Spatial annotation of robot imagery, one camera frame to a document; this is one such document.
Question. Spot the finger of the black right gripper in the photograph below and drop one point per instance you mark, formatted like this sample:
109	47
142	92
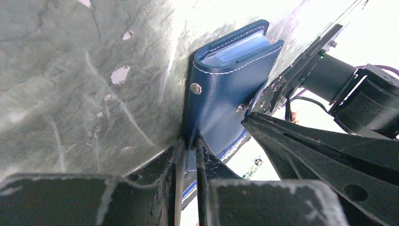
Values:
363	171

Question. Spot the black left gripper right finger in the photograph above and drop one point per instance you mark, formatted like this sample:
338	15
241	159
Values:
226	199

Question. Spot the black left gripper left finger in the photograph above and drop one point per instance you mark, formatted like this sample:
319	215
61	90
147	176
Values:
150	196

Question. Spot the blue leather card holder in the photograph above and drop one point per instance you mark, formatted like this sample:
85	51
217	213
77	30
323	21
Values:
226	75

